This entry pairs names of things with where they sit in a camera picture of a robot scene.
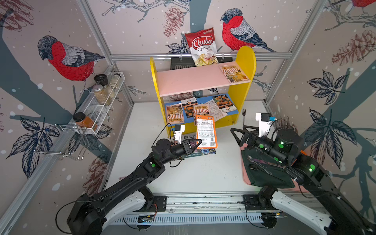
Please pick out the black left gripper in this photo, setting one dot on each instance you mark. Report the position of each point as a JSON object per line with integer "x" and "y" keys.
{"x": 186, "y": 146}

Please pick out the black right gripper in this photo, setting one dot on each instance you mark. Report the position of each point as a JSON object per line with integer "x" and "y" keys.
{"x": 247, "y": 135}

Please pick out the orange back-side seed bag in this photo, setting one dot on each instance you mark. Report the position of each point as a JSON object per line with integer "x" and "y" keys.
{"x": 206, "y": 132}

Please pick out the blue flower seed bag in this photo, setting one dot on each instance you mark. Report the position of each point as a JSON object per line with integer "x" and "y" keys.
{"x": 202, "y": 152}

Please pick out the shop picture seed bag top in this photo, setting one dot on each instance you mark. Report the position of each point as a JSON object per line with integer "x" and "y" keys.
{"x": 233, "y": 73}

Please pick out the pink shop seed bag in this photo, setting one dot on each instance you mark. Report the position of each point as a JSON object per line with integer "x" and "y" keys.
{"x": 201, "y": 109}

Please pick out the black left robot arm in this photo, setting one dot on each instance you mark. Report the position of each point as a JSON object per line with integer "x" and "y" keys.
{"x": 90, "y": 213}

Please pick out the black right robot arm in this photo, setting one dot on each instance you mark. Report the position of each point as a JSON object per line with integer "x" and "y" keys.
{"x": 342, "y": 218}

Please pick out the marigold seed bag lower right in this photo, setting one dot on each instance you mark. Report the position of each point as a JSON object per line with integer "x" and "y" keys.
{"x": 224, "y": 103}

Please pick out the marigold seed bag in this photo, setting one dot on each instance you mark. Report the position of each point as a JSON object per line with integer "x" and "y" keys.
{"x": 224, "y": 103}
{"x": 188, "y": 105}

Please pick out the white text seed bag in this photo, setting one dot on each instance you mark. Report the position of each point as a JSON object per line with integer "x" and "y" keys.
{"x": 214, "y": 111}

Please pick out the large shop seed bag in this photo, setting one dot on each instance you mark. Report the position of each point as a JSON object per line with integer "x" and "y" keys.
{"x": 174, "y": 114}

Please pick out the marigold seed bag lower left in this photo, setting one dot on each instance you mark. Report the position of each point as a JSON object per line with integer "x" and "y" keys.
{"x": 188, "y": 105}

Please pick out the yellow wooden shelf unit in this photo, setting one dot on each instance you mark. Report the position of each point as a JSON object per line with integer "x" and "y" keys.
{"x": 172, "y": 82}

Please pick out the red Chuba chips bag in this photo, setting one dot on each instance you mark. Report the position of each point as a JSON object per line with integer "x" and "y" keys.
{"x": 202, "y": 47}

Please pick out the black fork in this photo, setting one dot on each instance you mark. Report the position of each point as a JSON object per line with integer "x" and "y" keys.
{"x": 244, "y": 114}

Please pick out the small metal spoon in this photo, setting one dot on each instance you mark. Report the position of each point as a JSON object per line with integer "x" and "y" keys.
{"x": 259, "y": 168}

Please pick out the beige spice jar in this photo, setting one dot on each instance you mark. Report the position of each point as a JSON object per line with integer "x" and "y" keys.
{"x": 102, "y": 96}

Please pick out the black lid spice jar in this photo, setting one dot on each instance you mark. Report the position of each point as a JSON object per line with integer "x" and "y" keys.
{"x": 102, "y": 79}

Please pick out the orange spice jar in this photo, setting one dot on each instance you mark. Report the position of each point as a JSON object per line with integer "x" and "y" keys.
{"x": 83, "y": 120}

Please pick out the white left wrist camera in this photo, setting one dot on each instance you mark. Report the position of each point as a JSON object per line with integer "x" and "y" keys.
{"x": 179, "y": 129}

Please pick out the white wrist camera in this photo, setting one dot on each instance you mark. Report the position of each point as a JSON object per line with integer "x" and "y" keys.
{"x": 265, "y": 121}
{"x": 179, "y": 129}

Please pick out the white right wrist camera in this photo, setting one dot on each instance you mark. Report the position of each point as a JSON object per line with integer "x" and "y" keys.
{"x": 265, "y": 121}

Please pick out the colourful handled spoon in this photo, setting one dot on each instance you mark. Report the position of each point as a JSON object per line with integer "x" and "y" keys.
{"x": 262, "y": 162}

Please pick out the black metal bracket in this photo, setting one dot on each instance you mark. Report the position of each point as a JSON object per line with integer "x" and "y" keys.
{"x": 181, "y": 63}

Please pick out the white wire spice rack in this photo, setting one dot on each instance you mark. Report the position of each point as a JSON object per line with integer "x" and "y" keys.
{"x": 90, "y": 117}

